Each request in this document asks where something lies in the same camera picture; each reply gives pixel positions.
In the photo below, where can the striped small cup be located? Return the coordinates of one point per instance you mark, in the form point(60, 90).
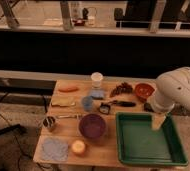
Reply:
point(49, 123)

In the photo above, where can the red bowl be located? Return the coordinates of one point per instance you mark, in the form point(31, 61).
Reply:
point(143, 91)

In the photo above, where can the light blue towel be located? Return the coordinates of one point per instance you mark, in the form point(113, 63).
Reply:
point(54, 150)

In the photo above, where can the black rectangular block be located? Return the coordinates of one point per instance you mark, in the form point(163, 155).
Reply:
point(147, 107)

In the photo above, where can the dark grape bunch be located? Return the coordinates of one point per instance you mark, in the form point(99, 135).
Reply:
point(122, 88)

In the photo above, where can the white paper cup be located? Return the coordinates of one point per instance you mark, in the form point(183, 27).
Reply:
point(96, 78)

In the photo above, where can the orange carrot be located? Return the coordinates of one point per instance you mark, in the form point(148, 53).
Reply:
point(68, 89)

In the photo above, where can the metal spoon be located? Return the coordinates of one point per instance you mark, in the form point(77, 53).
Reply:
point(69, 116)

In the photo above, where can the small blue cup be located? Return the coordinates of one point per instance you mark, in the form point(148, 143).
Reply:
point(87, 103)

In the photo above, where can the black handled brush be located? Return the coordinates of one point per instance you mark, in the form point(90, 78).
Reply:
point(123, 103)

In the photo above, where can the purple bowl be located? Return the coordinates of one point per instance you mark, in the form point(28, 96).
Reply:
point(92, 126)

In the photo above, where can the green plastic tray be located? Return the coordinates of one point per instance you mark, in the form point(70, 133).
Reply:
point(139, 144)

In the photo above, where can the blue cloth piece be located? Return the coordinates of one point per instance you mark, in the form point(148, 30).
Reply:
point(97, 93)

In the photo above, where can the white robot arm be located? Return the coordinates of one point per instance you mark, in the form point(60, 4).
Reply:
point(171, 87)

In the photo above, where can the yellow round fruit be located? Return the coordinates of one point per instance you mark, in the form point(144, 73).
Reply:
point(78, 147)

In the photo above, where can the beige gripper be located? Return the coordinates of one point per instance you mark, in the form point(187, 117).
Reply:
point(157, 121)

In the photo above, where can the wooden table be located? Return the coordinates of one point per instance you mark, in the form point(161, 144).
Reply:
point(102, 152)

